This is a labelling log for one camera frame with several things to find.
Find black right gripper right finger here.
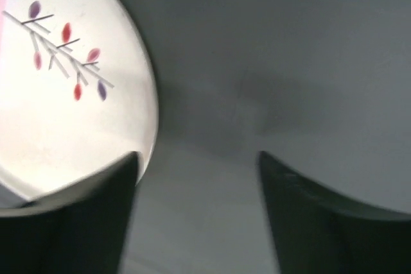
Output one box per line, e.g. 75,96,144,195
258,151,410,273

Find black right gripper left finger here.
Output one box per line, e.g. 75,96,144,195
1,151,139,274

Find pink white floral plate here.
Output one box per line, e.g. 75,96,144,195
1,0,159,200

